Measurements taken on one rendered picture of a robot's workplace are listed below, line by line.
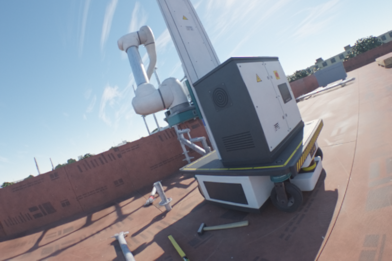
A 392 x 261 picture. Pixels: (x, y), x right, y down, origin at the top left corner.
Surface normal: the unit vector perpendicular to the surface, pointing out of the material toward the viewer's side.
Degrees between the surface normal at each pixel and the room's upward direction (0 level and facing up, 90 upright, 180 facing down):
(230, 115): 90
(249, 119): 90
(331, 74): 90
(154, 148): 90
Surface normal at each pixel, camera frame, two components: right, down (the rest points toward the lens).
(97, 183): 0.51, -0.24
